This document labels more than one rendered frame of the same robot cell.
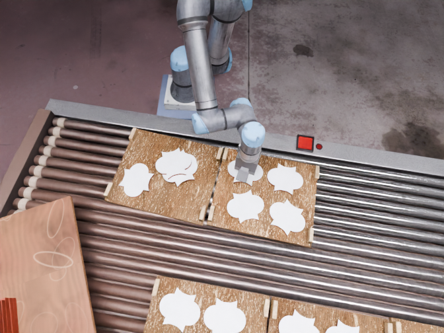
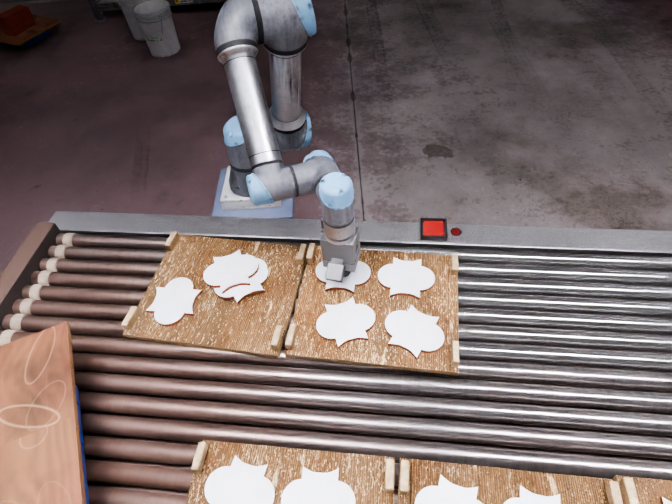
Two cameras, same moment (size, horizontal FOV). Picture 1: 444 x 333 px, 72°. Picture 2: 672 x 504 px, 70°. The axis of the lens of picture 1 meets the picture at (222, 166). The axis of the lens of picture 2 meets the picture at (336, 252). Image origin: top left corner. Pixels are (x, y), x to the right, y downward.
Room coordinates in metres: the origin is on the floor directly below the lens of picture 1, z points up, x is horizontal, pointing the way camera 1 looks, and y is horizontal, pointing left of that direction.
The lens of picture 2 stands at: (-0.27, -0.13, 1.96)
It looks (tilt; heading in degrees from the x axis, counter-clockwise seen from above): 49 degrees down; 3
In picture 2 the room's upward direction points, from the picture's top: 5 degrees counter-clockwise
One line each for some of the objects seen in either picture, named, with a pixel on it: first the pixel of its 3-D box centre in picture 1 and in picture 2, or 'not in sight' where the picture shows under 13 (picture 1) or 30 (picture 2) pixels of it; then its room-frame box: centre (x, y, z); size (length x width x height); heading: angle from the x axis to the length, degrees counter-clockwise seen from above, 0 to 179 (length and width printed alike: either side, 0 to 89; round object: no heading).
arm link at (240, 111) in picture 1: (238, 115); (316, 175); (0.63, -0.05, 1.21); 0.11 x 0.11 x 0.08; 18
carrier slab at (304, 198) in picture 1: (265, 194); (376, 303); (0.44, -0.18, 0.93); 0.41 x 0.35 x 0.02; 81
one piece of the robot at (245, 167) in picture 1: (245, 164); (337, 252); (0.51, -0.09, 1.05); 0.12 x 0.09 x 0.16; 163
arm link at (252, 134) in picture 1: (252, 137); (336, 199); (0.54, -0.10, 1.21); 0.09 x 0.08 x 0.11; 18
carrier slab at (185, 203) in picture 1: (166, 174); (221, 289); (0.51, 0.23, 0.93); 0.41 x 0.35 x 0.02; 79
